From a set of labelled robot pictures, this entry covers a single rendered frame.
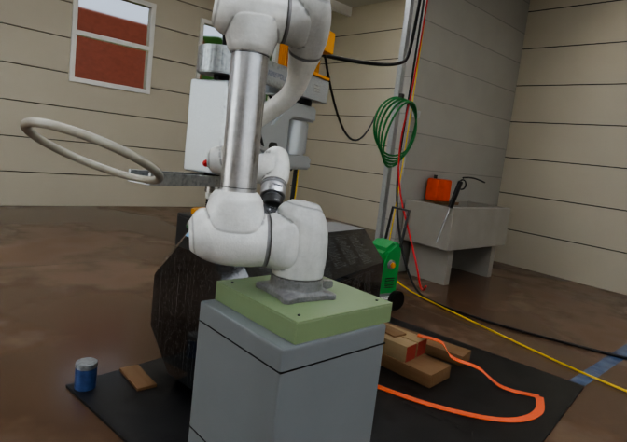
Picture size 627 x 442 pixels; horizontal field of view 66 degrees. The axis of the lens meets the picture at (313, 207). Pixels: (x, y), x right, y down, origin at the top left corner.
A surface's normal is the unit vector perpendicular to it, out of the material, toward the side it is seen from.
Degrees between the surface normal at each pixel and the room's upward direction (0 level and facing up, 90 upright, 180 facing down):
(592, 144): 90
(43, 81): 90
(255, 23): 94
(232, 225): 85
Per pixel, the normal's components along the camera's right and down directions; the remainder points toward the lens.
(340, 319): 0.67, 0.16
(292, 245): 0.19, 0.08
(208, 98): -0.47, 0.05
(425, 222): -0.73, 0.00
